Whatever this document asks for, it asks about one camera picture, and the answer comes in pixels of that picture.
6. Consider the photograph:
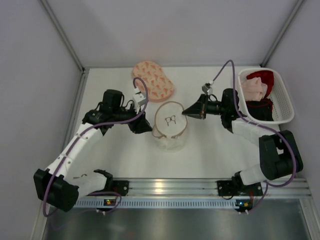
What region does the white round mesh laundry bag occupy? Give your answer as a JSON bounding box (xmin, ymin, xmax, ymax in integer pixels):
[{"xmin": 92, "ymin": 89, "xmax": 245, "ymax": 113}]
[{"xmin": 151, "ymin": 101, "xmax": 188, "ymax": 152}]

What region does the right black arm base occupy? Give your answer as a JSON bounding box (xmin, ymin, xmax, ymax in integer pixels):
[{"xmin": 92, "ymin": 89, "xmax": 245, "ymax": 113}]
[{"xmin": 216, "ymin": 180, "xmax": 263, "ymax": 198}]

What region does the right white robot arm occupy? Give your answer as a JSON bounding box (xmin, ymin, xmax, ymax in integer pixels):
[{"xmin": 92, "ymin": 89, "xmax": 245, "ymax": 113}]
[{"xmin": 182, "ymin": 88, "xmax": 304, "ymax": 186}]

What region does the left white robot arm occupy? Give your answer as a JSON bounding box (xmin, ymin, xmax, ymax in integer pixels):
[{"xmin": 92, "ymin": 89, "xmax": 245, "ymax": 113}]
[{"xmin": 33, "ymin": 87, "xmax": 152, "ymax": 217}]

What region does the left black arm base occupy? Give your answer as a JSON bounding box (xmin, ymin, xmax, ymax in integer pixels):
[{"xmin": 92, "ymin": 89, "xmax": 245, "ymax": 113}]
[{"xmin": 101, "ymin": 179, "xmax": 130, "ymax": 196}]

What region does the pink floral laundry bag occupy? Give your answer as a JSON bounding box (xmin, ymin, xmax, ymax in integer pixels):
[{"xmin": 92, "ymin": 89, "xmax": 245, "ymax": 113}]
[{"xmin": 131, "ymin": 60, "xmax": 175, "ymax": 103}]

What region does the white plastic laundry basket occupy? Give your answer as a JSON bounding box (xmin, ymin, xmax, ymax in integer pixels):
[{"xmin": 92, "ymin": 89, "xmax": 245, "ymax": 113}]
[{"xmin": 236, "ymin": 67, "xmax": 295, "ymax": 125}]

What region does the pink garment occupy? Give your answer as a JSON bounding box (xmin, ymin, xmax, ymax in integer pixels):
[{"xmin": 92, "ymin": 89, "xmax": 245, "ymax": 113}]
[{"xmin": 241, "ymin": 77, "xmax": 268, "ymax": 102}]

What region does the black garment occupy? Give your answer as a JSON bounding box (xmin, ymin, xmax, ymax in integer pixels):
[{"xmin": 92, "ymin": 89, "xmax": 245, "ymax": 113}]
[{"xmin": 246, "ymin": 98, "xmax": 274, "ymax": 122}]

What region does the red garment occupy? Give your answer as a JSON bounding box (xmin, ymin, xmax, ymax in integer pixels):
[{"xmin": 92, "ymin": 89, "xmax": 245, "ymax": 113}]
[{"xmin": 246, "ymin": 70, "xmax": 275, "ymax": 98}]

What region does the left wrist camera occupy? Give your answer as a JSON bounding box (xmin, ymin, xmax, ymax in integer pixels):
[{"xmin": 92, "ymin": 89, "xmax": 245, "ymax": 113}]
[{"xmin": 132, "ymin": 92, "xmax": 147, "ymax": 107}]

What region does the aluminium mounting rail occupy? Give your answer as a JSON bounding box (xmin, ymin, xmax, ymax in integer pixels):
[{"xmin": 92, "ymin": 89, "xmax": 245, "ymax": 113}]
[{"xmin": 115, "ymin": 177, "xmax": 312, "ymax": 199}]

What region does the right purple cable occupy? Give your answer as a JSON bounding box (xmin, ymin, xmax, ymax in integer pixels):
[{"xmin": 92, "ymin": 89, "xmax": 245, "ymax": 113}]
[{"xmin": 212, "ymin": 59, "xmax": 299, "ymax": 213}]

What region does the white slotted cable duct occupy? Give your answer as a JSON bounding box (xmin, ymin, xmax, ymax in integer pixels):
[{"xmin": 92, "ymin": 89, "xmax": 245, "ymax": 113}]
[{"xmin": 75, "ymin": 198, "xmax": 251, "ymax": 209}]

